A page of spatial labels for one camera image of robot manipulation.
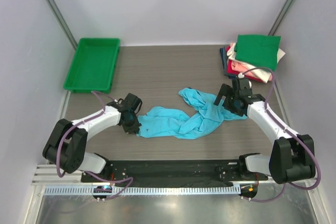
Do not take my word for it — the light blue t shirt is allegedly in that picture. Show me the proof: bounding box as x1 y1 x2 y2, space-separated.
137 88 247 140

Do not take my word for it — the folded cream t shirt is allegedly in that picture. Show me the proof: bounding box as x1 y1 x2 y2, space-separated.
226 40 285 83

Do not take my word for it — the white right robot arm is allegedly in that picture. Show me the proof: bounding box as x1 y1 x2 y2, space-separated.
214 78 316 184

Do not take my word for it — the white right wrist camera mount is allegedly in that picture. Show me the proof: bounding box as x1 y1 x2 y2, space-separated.
237 73 252 89

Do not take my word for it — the folded green t shirt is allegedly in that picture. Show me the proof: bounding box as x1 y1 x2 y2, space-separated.
235 35 281 71

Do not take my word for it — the left aluminium corner post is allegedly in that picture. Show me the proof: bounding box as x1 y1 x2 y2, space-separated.
45 0 78 49

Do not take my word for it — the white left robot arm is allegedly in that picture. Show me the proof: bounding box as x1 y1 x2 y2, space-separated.
43 93 142 182

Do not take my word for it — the green plastic tray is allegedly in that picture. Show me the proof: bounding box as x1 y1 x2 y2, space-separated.
63 38 120 93

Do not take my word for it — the slotted grey cable duct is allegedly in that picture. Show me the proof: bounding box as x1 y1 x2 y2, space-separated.
44 185 240 196

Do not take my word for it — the aluminium frame rail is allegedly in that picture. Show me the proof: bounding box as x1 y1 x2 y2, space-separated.
31 163 320 186

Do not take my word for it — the right aluminium corner post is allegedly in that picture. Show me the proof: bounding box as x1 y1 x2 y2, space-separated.
268 0 295 36

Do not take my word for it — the folded pink t shirt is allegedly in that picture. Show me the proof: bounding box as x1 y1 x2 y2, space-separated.
231 61 257 78

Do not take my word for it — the folded red t shirt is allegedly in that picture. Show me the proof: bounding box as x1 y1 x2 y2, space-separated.
223 43 270 83

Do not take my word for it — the folded navy t shirt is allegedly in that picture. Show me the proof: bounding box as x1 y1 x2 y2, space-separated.
219 47 239 79

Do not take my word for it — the aluminium corner post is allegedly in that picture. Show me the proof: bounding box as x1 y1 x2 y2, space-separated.
268 0 295 36
45 0 78 49

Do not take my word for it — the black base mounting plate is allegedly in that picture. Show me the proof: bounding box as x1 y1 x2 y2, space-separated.
80 159 269 188

